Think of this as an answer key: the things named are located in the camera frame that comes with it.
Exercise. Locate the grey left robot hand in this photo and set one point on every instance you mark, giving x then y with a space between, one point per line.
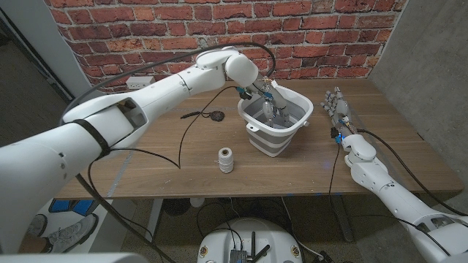
272 100

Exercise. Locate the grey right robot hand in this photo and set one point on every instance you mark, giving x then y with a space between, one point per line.
340 107

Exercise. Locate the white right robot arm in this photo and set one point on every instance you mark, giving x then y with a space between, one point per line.
395 193

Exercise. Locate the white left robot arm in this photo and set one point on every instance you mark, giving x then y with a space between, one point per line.
109 120

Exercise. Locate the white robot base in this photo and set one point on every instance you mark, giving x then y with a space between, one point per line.
219 241

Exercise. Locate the white grey collapsible bucket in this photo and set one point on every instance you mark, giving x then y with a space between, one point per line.
289 135

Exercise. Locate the white thread spool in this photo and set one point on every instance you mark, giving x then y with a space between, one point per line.
226 160

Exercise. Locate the white power outlet box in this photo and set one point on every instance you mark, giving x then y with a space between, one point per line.
140 83

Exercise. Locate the printed brick backdrop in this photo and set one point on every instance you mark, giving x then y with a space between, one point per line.
329 36

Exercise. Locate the grey table leg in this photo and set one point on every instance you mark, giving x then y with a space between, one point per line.
342 219

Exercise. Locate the round black floor object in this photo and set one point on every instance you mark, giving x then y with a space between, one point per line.
176 206

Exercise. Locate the black electronics module with antennas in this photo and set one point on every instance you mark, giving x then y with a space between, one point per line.
241 255

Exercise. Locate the white table leg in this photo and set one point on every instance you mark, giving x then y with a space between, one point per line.
153 219

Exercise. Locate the blue floor item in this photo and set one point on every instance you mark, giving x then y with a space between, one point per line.
69 205

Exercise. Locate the grey sneaker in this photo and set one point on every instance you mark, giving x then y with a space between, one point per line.
36 225
73 232

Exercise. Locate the white robot chest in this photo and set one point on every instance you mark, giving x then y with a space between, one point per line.
73 258

